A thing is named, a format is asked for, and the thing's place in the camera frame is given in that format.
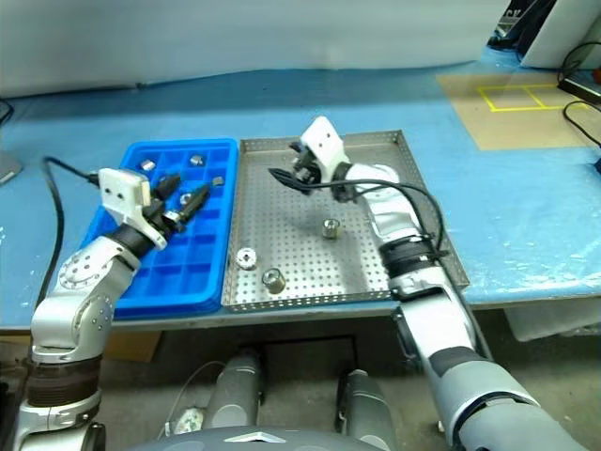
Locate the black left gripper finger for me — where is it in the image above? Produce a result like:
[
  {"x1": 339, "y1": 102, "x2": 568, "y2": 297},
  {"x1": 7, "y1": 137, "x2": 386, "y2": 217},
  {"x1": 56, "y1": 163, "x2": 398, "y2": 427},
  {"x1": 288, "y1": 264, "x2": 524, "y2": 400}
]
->
[
  {"x1": 157, "y1": 172, "x2": 182, "y2": 201},
  {"x1": 177, "y1": 184, "x2": 211, "y2": 231}
]

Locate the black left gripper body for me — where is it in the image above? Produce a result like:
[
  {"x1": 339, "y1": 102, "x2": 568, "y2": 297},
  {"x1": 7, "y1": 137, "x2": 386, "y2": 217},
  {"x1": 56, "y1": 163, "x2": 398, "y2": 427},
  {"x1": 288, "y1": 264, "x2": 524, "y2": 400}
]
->
[{"x1": 143, "y1": 199, "x2": 187, "y2": 241}]

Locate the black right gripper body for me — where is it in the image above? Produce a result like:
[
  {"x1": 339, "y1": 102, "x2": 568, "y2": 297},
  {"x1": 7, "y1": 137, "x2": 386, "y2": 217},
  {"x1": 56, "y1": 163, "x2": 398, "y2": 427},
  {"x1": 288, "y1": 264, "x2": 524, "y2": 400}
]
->
[{"x1": 288, "y1": 146, "x2": 325, "y2": 189}]

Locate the blue plastic compartment tray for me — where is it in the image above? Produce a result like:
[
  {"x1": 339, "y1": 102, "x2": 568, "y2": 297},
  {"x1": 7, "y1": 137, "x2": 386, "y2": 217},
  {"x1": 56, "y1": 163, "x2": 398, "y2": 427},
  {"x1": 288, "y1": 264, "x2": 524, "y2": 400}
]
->
[{"x1": 79, "y1": 136, "x2": 240, "y2": 321}]

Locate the brown cardboard box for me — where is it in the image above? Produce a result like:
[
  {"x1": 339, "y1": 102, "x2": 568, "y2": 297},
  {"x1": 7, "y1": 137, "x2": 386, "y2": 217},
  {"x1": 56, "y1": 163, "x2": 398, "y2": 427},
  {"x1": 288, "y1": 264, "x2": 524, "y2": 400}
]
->
[{"x1": 105, "y1": 331, "x2": 163, "y2": 363}]

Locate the perforated metal tray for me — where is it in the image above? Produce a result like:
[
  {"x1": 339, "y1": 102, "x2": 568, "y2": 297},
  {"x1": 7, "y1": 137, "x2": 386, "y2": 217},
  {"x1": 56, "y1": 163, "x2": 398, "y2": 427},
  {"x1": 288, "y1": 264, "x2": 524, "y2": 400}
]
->
[{"x1": 221, "y1": 130, "x2": 471, "y2": 315}]

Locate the metal nut tray front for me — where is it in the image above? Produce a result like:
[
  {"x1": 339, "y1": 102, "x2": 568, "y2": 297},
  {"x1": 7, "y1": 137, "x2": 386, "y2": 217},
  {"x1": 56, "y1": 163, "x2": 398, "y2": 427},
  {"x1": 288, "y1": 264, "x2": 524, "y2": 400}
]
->
[{"x1": 261, "y1": 268, "x2": 286, "y2": 295}]

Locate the grey metal stand base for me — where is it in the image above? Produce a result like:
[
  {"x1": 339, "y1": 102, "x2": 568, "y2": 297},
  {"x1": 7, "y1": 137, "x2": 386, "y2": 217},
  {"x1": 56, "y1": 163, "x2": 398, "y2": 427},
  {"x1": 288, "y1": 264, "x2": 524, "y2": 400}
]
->
[{"x1": 0, "y1": 140, "x2": 24, "y2": 184}]

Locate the dark grey robot left leg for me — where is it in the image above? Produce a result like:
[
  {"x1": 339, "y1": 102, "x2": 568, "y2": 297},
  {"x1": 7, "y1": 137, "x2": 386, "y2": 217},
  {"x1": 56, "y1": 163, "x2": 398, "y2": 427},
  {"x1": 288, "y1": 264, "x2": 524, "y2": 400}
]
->
[{"x1": 206, "y1": 350, "x2": 264, "y2": 431}]

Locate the dark grey robot leg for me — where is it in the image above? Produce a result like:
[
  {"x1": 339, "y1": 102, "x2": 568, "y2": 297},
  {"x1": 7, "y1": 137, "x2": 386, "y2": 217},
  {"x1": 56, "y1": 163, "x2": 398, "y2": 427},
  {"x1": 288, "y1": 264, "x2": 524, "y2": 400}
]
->
[
  {"x1": 206, "y1": 350, "x2": 264, "y2": 431},
  {"x1": 335, "y1": 368, "x2": 400, "y2": 438}
]

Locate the white patterned floor object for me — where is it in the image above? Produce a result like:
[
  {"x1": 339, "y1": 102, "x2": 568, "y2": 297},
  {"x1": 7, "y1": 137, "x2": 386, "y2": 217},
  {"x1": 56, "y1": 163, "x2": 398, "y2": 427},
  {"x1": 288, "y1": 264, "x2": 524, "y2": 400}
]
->
[{"x1": 176, "y1": 407, "x2": 206, "y2": 433}]

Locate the brown table mat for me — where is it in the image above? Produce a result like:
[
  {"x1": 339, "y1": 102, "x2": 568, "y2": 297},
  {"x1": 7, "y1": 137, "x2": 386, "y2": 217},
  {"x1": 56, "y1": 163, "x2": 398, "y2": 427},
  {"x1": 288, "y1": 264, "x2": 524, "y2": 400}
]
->
[{"x1": 435, "y1": 72, "x2": 601, "y2": 151}]

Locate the blue plastic table cover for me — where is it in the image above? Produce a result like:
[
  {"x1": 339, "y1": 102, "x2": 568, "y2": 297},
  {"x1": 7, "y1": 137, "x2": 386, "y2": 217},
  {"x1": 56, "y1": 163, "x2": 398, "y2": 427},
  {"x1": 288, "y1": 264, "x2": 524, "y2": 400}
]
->
[{"x1": 0, "y1": 46, "x2": 601, "y2": 330}]

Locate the dark grey robot right leg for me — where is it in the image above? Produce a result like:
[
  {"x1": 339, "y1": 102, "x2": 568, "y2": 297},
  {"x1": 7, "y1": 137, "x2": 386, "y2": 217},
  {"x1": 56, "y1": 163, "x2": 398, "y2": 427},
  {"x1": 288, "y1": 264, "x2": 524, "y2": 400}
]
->
[{"x1": 335, "y1": 368, "x2": 400, "y2": 438}]

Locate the black equipment pile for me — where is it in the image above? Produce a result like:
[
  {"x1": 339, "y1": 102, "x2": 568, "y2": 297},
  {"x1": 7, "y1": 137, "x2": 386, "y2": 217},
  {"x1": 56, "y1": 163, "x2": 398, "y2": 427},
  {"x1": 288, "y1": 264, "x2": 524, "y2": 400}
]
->
[{"x1": 485, "y1": 0, "x2": 555, "y2": 62}]

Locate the grey robot torso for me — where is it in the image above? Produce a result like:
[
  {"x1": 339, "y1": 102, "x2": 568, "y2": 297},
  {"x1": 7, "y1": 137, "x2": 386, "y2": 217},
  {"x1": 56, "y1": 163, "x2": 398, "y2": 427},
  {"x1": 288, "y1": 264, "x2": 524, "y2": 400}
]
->
[{"x1": 154, "y1": 425, "x2": 377, "y2": 451}]

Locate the flat black device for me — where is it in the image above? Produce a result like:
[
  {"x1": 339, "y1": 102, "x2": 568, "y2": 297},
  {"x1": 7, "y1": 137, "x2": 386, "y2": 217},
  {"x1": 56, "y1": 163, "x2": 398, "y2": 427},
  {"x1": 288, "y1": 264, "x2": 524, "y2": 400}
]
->
[{"x1": 558, "y1": 77, "x2": 601, "y2": 104}]

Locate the white board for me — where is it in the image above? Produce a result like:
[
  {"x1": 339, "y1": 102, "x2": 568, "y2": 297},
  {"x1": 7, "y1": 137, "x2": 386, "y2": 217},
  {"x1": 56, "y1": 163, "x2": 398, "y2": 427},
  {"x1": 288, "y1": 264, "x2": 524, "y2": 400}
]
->
[{"x1": 519, "y1": 0, "x2": 601, "y2": 70}]

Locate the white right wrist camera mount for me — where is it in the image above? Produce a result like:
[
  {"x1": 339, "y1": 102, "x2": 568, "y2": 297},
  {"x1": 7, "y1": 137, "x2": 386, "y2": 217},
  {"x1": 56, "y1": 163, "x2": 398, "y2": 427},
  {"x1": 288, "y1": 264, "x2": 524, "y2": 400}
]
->
[{"x1": 300, "y1": 117, "x2": 351, "y2": 182}]

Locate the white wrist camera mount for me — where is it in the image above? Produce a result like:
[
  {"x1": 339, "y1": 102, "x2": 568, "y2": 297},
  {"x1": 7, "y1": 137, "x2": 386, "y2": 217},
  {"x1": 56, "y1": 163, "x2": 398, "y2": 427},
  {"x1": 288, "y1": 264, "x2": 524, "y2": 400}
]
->
[
  {"x1": 300, "y1": 117, "x2": 351, "y2": 182},
  {"x1": 97, "y1": 167, "x2": 168, "y2": 249}
]

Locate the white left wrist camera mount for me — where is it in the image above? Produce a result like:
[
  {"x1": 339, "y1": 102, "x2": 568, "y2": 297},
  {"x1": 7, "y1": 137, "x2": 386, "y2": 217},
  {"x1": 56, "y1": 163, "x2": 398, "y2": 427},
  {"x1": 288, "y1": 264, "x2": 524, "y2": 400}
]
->
[{"x1": 97, "y1": 167, "x2": 168, "y2": 249}]

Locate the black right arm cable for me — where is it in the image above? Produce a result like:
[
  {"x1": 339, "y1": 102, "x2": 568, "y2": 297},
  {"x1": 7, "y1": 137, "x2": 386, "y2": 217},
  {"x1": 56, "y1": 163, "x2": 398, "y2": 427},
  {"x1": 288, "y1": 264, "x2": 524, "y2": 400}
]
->
[{"x1": 281, "y1": 180, "x2": 450, "y2": 264}]

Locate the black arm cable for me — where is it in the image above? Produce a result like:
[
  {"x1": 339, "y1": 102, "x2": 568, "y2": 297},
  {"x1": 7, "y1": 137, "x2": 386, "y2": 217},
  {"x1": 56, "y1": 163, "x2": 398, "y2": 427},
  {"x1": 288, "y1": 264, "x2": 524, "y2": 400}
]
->
[
  {"x1": 35, "y1": 156, "x2": 100, "y2": 306},
  {"x1": 281, "y1": 180, "x2": 450, "y2": 264}
]

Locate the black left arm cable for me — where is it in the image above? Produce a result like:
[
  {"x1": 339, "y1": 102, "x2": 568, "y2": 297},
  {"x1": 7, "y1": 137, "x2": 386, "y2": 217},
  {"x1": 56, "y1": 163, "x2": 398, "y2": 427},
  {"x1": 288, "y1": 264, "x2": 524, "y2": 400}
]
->
[{"x1": 35, "y1": 156, "x2": 100, "y2": 306}]

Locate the thin grey floor cable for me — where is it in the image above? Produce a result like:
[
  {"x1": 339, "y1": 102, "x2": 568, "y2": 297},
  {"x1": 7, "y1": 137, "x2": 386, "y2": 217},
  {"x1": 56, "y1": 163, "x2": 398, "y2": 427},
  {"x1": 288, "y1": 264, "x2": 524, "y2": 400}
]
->
[{"x1": 163, "y1": 361, "x2": 226, "y2": 438}]

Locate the black table cable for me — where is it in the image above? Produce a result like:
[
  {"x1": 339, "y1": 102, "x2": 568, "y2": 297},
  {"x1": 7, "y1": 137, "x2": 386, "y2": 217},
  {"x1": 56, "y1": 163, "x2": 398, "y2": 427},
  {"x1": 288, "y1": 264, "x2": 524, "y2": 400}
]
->
[{"x1": 562, "y1": 101, "x2": 601, "y2": 147}]

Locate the black looped cable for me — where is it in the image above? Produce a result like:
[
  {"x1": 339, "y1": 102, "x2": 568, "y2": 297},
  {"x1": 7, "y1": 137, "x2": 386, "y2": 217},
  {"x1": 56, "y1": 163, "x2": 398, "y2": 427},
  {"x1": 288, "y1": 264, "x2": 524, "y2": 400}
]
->
[{"x1": 561, "y1": 41, "x2": 601, "y2": 84}]

